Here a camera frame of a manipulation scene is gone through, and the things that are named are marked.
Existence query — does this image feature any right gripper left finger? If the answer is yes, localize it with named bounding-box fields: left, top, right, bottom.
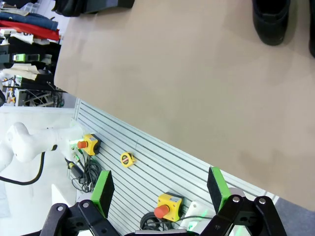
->
left=40, top=170, right=121, bottom=236

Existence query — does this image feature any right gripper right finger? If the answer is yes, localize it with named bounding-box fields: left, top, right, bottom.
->
left=200, top=166, right=287, bottom=236

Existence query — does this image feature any yellow tape measure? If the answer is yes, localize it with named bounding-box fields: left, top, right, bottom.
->
left=120, top=151, right=136, bottom=169

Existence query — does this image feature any yellow emergency stop box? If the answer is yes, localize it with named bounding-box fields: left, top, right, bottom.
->
left=154, top=192, right=184, bottom=222
left=77, top=133, right=100, bottom=156

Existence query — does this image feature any beige hanging garment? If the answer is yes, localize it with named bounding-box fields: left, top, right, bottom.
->
left=1, top=63, right=40, bottom=82

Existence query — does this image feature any rack of folded clothes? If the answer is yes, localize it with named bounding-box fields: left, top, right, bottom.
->
left=0, top=36, right=63, bottom=82

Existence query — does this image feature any red hanging garment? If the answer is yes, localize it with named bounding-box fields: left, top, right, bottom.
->
left=0, top=19, right=61, bottom=41

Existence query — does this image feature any navy hanging garment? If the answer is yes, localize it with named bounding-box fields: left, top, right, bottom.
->
left=0, top=11, right=59, bottom=31

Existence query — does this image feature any black cable bundle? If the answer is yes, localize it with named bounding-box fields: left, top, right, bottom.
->
left=139, top=212, right=173, bottom=231
left=64, top=152, right=104, bottom=194

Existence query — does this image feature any slatted aluminium base plate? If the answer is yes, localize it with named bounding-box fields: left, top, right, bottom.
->
left=70, top=98, right=280, bottom=236

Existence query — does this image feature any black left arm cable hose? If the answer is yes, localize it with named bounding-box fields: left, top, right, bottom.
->
left=0, top=150, right=46, bottom=186

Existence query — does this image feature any black metal truss frame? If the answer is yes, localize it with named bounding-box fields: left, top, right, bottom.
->
left=14, top=88, right=65, bottom=108

